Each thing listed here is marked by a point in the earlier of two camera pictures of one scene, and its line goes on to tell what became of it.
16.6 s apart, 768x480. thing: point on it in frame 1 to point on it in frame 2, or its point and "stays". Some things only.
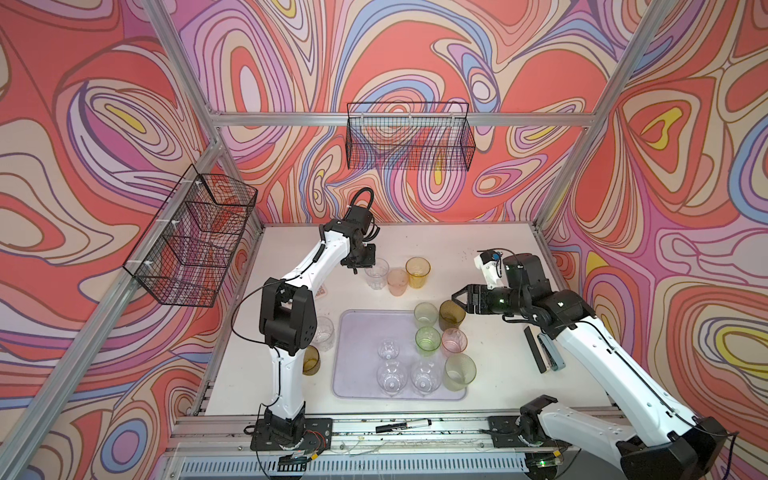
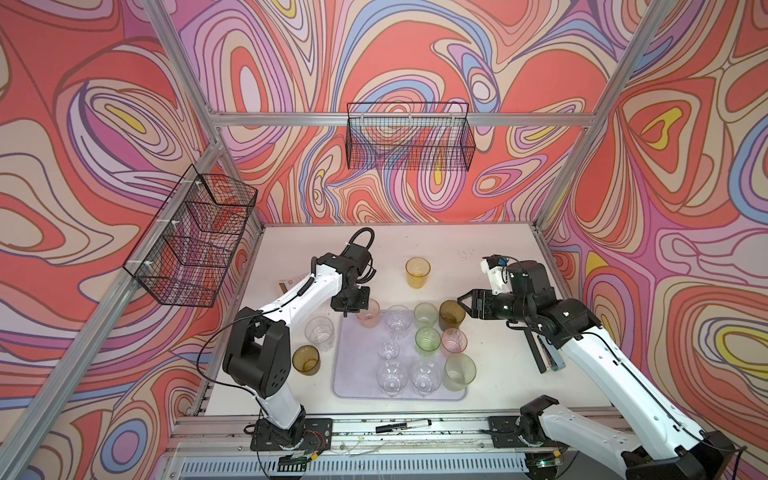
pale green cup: [425, 314] stays
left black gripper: [370, 261] to [363, 304]
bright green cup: [427, 340] stays
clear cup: [392, 377] stays
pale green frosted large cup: [459, 371] stays
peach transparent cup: [397, 281] to [370, 317]
